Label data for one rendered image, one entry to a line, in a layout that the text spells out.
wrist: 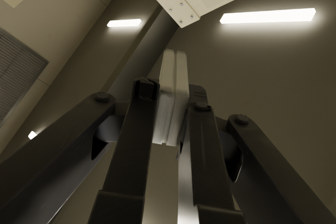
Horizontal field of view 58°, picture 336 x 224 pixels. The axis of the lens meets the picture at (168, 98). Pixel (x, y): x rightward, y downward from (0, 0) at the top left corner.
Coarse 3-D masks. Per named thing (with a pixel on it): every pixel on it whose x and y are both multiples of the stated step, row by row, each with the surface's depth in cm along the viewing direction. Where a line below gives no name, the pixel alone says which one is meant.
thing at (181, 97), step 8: (176, 56) 19; (184, 56) 19; (176, 64) 18; (184, 64) 18; (176, 72) 17; (184, 72) 17; (176, 80) 16; (184, 80) 16; (176, 88) 15; (184, 88) 15; (176, 96) 14; (184, 96) 14; (176, 104) 14; (184, 104) 14; (176, 112) 15; (184, 112) 15; (168, 120) 15; (176, 120) 15; (168, 128) 15; (176, 128) 15; (168, 136) 15; (176, 136) 15; (168, 144) 15; (176, 144) 15
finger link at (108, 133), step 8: (120, 104) 14; (128, 104) 14; (112, 112) 13; (120, 112) 13; (104, 120) 13; (112, 120) 13; (120, 120) 13; (96, 128) 13; (104, 128) 13; (112, 128) 13; (120, 128) 13; (96, 136) 13; (104, 136) 13; (112, 136) 14
